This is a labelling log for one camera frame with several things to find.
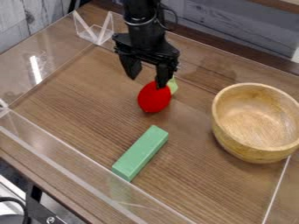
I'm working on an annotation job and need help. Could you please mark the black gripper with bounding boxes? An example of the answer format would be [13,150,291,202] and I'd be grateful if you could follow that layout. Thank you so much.
[112,22,180,89]

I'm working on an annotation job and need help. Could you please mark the red toy radish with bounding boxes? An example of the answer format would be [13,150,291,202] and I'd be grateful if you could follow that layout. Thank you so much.
[136,78,178,113]

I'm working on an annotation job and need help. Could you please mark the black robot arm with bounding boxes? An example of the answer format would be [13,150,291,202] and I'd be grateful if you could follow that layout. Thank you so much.
[112,0,180,89]

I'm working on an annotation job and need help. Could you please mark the green rectangular block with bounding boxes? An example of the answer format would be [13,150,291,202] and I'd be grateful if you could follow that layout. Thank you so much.
[112,125,168,182]

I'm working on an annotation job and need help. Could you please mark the wooden bowl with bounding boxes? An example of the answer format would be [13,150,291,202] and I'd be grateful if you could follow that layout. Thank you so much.
[210,82,299,164]

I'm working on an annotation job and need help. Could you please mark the clear acrylic corner bracket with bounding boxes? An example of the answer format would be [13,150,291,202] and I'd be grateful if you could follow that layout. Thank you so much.
[72,11,114,46]

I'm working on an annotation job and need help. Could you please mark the clear acrylic tray wall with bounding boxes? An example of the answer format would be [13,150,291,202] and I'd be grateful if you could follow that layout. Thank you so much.
[0,99,193,224]

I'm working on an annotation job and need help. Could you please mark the black metal table bracket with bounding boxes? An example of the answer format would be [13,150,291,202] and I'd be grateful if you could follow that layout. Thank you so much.
[25,184,66,224]

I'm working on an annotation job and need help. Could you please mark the black cable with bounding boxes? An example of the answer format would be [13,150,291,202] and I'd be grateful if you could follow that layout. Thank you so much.
[0,196,30,224]

